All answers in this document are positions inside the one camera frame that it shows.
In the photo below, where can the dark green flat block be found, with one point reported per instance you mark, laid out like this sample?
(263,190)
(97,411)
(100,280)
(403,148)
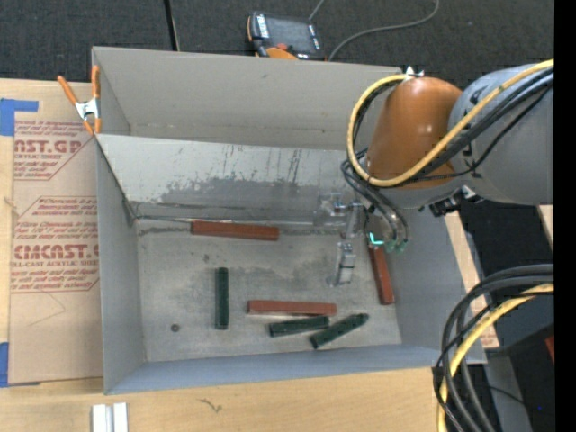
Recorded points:
(299,326)
(338,330)
(221,299)

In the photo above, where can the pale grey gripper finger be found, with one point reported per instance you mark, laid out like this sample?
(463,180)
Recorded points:
(330,216)
(344,263)

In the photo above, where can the red-brown flat block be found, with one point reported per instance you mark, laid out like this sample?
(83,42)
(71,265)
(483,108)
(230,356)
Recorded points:
(292,308)
(234,230)
(381,277)

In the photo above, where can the brown cardboard board, red print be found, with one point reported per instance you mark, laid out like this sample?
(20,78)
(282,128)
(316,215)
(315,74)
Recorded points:
(54,223)

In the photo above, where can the grey metal bin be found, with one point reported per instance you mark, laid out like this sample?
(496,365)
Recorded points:
(252,97)

